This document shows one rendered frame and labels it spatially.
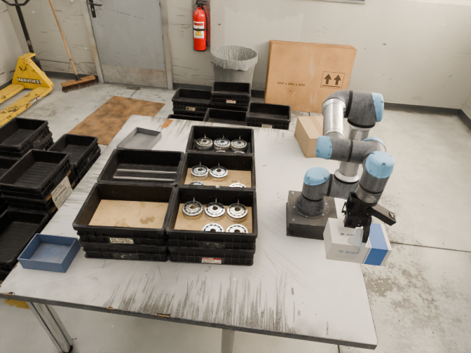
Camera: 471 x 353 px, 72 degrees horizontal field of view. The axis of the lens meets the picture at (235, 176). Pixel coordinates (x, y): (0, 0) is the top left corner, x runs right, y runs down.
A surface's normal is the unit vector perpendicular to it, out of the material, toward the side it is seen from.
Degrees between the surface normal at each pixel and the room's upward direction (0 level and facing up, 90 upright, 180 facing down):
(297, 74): 79
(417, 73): 90
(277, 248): 0
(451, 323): 0
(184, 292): 0
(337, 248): 90
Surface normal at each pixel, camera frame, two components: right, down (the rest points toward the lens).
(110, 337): 0.04, -0.78
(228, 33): -0.11, 0.62
